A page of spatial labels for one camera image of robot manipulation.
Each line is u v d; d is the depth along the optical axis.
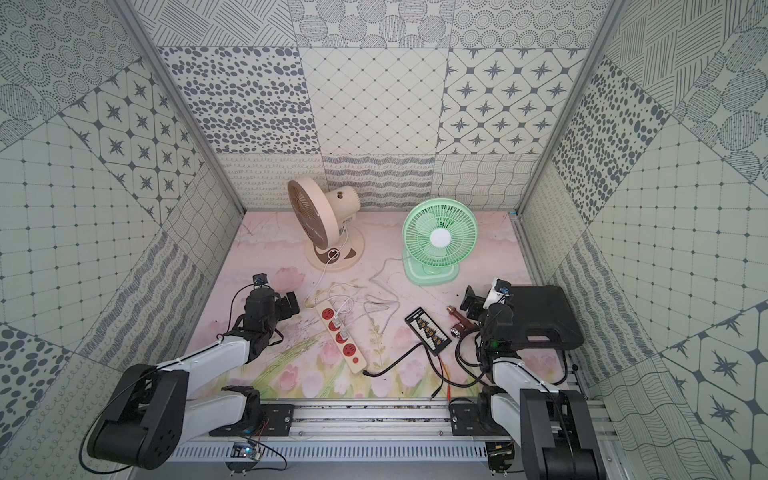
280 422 0.73
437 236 0.82
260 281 0.79
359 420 0.76
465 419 0.73
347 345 0.84
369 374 0.80
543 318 0.85
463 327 0.88
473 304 0.79
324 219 0.82
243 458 0.70
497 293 0.75
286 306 0.84
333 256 1.04
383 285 0.99
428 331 0.88
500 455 0.72
